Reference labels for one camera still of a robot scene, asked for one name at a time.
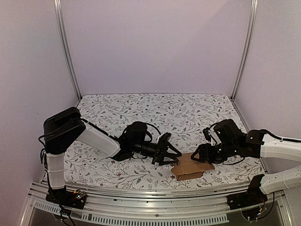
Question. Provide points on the left aluminium corner post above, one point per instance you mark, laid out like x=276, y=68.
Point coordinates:
x=66, y=49

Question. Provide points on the brown cardboard box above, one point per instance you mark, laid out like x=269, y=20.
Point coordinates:
x=186, y=168

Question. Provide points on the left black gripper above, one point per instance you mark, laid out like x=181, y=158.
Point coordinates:
x=169, y=145

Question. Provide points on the floral patterned table mat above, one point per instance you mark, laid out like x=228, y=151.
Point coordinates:
x=183, y=115

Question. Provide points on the aluminium front rail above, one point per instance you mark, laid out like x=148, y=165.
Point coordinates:
x=207, y=192

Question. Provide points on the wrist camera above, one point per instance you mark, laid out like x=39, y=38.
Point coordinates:
x=208, y=136
x=163, y=141

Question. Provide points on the perforated metal strip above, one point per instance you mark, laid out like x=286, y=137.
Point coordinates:
x=152, y=211

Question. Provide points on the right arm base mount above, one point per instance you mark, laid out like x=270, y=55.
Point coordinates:
x=252, y=196

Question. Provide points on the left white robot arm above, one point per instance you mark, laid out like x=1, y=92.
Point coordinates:
x=66, y=127

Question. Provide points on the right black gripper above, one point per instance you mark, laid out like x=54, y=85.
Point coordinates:
x=204, y=153

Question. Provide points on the right aluminium corner post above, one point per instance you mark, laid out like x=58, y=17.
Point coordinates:
x=246, y=49

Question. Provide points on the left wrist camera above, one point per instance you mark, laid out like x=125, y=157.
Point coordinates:
x=163, y=141

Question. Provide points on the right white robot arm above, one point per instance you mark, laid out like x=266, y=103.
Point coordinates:
x=263, y=144

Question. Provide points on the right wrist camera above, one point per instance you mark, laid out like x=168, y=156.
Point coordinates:
x=208, y=136

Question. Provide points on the aluminium corner post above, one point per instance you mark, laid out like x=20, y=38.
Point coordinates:
x=246, y=49
x=66, y=49

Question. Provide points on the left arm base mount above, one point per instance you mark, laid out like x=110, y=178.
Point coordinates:
x=74, y=199

